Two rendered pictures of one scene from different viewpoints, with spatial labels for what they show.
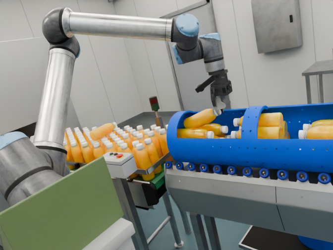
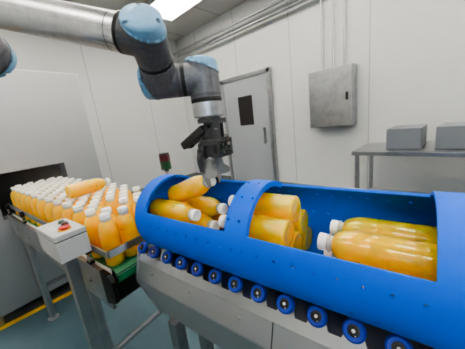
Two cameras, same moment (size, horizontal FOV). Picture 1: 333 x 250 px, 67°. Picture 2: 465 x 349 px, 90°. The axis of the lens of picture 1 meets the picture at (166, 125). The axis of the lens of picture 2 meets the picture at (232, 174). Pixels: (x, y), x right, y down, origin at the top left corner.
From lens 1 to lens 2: 0.58 m
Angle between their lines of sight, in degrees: 3
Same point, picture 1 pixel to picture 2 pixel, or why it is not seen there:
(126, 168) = (65, 249)
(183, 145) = (151, 224)
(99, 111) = (149, 166)
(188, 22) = (140, 14)
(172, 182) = (143, 273)
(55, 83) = not seen: outside the picture
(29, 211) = not seen: outside the picture
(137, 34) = (57, 29)
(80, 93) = (131, 145)
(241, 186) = (224, 306)
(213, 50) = (201, 82)
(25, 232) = not seen: outside the picture
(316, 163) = (341, 305)
